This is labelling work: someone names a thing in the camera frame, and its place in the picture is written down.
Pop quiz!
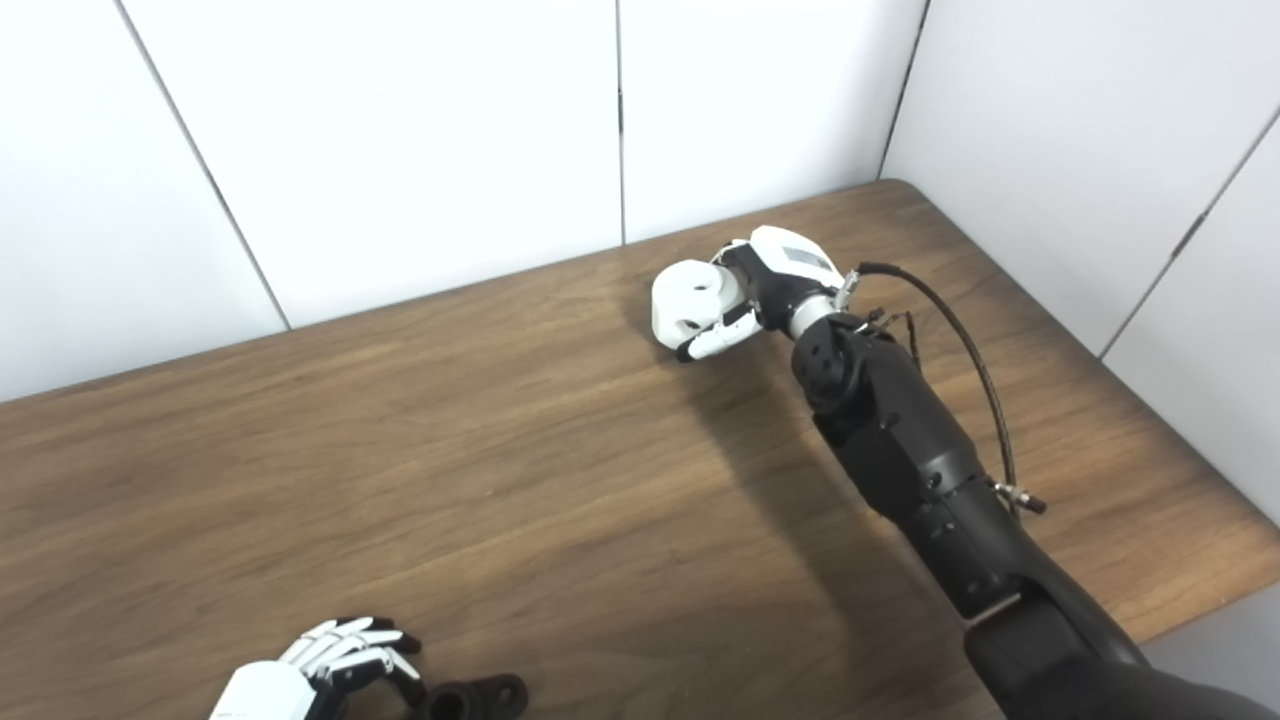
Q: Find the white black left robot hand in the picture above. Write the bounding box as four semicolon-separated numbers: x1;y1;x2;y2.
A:
207;616;425;720

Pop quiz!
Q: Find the black flanged holder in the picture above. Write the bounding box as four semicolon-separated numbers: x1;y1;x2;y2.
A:
418;672;530;720

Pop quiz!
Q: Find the thin black wire bundle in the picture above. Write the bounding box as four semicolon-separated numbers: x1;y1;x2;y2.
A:
866;306;923;373

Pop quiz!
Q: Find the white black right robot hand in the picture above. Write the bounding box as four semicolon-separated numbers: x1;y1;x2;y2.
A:
674;225;847;364

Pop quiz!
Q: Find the round white piece with holes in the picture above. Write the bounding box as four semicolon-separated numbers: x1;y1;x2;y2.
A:
651;259;747;352

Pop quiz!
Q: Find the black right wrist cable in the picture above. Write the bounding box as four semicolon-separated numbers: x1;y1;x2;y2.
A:
853;261;1048;517

